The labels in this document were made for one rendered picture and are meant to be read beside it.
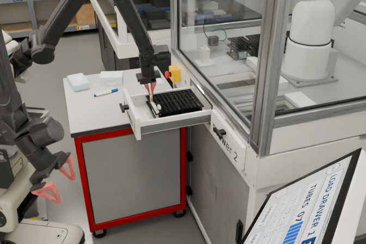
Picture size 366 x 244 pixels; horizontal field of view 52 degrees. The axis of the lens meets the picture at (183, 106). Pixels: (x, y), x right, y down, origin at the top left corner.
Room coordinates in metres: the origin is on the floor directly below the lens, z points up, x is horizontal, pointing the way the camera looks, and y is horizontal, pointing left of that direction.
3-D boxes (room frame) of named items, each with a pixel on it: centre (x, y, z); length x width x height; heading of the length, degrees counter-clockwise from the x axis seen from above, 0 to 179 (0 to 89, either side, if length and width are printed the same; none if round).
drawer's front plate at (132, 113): (1.43, 0.23, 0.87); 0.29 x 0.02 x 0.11; 19
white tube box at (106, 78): (1.98, 0.41, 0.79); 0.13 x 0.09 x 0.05; 94
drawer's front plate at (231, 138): (1.24, -0.17, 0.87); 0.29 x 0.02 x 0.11; 19
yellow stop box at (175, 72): (1.84, 0.05, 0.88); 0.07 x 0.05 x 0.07; 19
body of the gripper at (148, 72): (1.47, 0.15, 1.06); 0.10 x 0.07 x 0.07; 104
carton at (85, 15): (5.25, 1.32, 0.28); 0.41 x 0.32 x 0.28; 112
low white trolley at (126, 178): (1.83, 0.34, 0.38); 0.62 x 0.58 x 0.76; 19
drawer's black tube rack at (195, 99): (1.50, 0.04, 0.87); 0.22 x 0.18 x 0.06; 109
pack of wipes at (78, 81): (1.93, 0.60, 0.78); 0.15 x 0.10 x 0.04; 29
